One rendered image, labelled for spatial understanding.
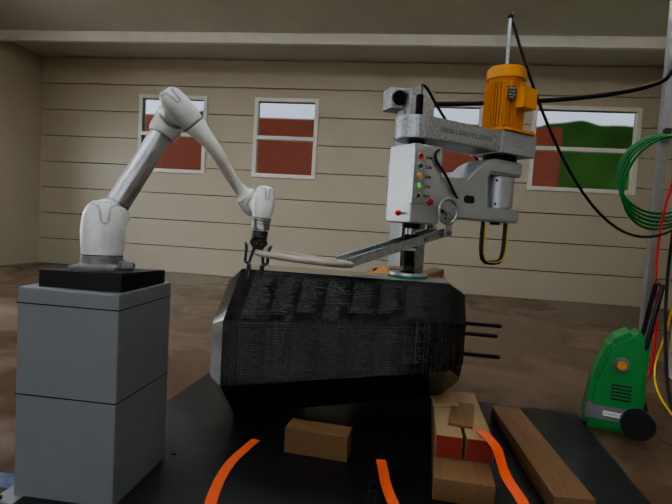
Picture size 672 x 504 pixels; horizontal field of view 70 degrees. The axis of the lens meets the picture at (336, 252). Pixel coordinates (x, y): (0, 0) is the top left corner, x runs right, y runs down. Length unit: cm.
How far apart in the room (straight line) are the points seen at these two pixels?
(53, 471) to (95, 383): 38
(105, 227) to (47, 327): 42
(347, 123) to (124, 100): 429
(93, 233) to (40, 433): 76
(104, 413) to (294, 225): 718
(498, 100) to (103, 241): 230
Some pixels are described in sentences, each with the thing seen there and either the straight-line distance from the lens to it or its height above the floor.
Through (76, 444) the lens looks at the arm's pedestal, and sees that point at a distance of 211.
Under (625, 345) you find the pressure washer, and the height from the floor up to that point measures 51.
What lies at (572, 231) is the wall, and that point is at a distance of 918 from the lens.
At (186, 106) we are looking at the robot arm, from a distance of 223.
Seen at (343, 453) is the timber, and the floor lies 6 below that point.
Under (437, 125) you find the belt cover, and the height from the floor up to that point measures 165.
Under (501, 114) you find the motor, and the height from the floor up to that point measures 180.
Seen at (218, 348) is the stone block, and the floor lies 44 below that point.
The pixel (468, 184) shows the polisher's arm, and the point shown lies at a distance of 285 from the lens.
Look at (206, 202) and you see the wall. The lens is 940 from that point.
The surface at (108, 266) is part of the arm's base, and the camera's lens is 204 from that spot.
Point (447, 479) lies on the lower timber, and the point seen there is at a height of 11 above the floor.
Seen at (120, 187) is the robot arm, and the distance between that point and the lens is 231.
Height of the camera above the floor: 109
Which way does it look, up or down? 3 degrees down
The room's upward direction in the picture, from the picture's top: 3 degrees clockwise
